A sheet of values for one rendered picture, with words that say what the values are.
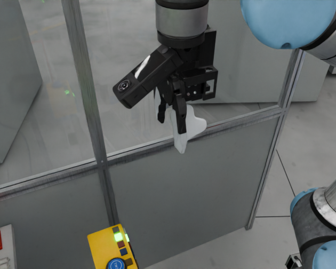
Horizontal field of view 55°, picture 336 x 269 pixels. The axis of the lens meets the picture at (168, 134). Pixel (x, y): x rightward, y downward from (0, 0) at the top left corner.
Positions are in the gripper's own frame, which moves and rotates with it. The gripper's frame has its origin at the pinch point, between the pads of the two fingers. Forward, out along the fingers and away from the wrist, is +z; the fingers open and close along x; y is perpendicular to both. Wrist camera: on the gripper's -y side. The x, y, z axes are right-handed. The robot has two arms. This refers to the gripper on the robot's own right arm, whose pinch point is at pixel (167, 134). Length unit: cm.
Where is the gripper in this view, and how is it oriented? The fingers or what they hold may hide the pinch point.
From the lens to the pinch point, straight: 60.3
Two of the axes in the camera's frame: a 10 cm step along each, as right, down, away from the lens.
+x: -4.0, -6.1, 6.9
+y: 9.2, -2.6, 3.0
